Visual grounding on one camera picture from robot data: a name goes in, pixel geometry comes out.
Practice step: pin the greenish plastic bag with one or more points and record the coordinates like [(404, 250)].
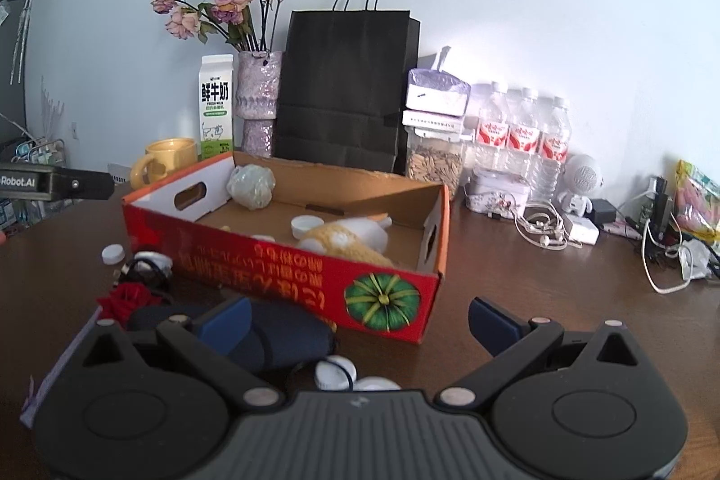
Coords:
[(253, 185)]

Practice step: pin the large white bottle cap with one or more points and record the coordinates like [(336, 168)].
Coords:
[(306, 225)]

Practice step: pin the purple white plastic packet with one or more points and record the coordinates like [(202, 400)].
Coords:
[(436, 92)]

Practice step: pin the clear container of seeds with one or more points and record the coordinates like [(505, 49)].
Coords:
[(433, 165)]

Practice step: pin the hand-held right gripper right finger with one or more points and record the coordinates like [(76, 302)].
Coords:
[(495, 328)]

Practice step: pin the red cardboard box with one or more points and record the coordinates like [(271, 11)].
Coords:
[(270, 277)]

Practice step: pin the yellow snack bag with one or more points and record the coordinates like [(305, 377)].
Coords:
[(697, 201)]

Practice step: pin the pink patterned pouch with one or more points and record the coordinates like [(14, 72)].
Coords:
[(621, 230)]

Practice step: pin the blue grey fabric pouch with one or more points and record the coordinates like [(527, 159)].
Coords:
[(45, 390)]

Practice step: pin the black paper bag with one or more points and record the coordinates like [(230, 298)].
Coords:
[(343, 81)]

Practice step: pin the black power adapter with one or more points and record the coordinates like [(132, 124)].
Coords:
[(602, 210)]

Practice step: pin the white charger block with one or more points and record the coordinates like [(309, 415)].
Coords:
[(582, 230)]

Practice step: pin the dark wall board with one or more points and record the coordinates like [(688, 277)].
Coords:
[(11, 81)]

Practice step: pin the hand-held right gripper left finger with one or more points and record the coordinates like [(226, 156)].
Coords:
[(228, 325)]

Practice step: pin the navy blue pouch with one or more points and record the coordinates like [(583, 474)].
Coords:
[(292, 334)]

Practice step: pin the white wall socket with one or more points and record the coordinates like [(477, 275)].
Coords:
[(74, 129)]

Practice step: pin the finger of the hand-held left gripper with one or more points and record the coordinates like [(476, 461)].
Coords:
[(84, 183)]

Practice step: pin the white floral tin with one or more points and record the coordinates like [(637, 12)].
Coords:
[(498, 193)]

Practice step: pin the white green milk carton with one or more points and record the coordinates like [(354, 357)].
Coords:
[(216, 109)]

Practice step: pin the purple textured vase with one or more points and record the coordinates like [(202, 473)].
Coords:
[(257, 86)]

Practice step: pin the white flat box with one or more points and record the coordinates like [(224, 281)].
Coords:
[(433, 121)]

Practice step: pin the yellow white plush toy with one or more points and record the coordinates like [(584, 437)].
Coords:
[(337, 241)]

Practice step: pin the white round robot speaker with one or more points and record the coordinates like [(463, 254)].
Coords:
[(585, 173)]

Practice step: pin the yellow mug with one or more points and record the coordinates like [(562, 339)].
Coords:
[(169, 156)]

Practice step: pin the white appliance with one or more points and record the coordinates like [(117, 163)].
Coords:
[(119, 172)]

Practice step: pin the white face mask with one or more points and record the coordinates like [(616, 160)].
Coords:
[(694, 258)]

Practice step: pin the red fabric flower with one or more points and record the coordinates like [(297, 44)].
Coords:
[(126, 303)]

